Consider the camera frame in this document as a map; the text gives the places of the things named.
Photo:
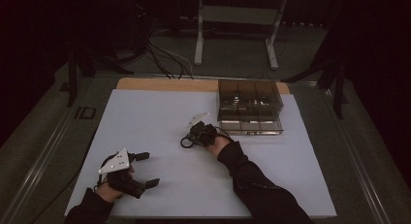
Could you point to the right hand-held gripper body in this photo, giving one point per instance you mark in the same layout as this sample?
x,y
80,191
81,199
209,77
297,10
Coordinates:
x,y
205,135

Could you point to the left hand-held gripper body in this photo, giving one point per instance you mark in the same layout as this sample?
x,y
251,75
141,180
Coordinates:
x,y
124,182

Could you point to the smoked plastic drawer box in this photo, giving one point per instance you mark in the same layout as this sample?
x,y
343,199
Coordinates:
x,y
248,91

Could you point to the person's right hand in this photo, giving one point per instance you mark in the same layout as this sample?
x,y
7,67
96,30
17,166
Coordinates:
x,y
218,145

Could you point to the person's left hand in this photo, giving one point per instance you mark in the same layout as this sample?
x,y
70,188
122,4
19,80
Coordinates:
x,y
108,193

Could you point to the white table sheet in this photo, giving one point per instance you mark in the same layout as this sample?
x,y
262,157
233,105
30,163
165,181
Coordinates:
x,y
181,185

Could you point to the black metal stand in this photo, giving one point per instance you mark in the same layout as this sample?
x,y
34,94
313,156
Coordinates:
x,y
337,88
72,78

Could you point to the dark equipment stand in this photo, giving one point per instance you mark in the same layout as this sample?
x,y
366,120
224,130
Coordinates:
x,y
140,20

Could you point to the black rectangular floor frame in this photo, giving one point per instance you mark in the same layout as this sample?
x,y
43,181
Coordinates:
x,y
77,113

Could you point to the white metal stand frame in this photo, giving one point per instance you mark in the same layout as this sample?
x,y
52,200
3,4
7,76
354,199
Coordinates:
x,y
239,14

